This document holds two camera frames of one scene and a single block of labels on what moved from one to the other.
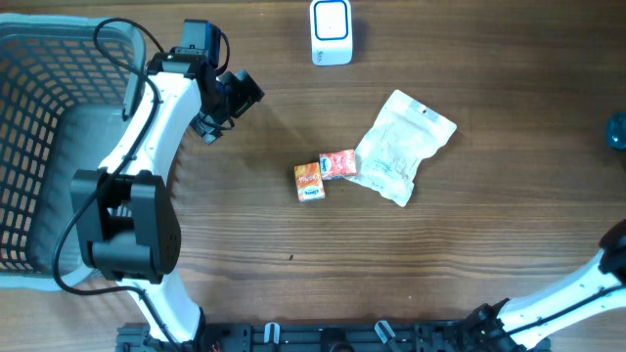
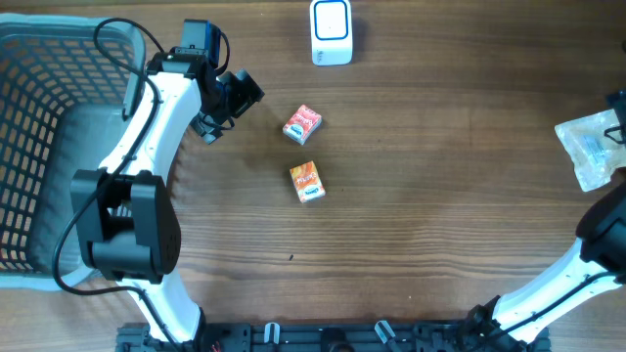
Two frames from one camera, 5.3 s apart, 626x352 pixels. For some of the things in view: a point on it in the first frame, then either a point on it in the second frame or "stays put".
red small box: [337, 164] → [302, 124]
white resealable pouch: [405, 133] → [595, 145]
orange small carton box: [309, 181] stays put
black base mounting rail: [329, 337] stays put
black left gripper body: [233, 98] stays put
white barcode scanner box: [331, 28] stays put
